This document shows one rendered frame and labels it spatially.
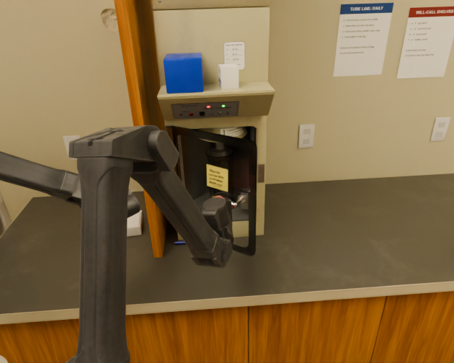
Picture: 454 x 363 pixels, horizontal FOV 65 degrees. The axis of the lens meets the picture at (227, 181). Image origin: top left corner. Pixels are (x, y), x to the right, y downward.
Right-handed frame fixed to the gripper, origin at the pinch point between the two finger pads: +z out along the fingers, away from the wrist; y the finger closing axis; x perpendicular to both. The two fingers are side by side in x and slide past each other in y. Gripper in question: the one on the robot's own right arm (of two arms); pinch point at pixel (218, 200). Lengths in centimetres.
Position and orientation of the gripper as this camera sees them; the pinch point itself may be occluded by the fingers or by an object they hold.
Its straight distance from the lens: 106.6
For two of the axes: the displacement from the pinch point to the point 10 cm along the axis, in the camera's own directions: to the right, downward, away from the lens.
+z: -0.7, -4.7, 8.8
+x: -10.0, 0.6, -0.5
